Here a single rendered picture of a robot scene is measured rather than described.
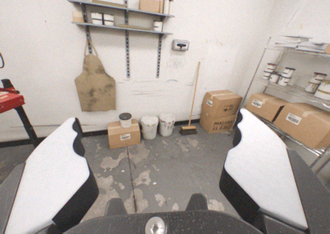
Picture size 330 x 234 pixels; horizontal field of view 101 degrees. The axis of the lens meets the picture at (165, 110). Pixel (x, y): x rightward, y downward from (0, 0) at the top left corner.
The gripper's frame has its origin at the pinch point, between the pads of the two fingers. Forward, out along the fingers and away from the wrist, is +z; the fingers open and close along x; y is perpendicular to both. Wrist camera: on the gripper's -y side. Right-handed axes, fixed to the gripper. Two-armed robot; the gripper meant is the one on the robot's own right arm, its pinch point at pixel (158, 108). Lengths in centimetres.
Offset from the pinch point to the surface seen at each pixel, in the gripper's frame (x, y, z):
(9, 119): -216, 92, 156
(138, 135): -44, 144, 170
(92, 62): -93, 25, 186
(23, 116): -153, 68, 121
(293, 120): 171, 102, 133
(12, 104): -133, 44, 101
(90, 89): -105, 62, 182
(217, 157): 88, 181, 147
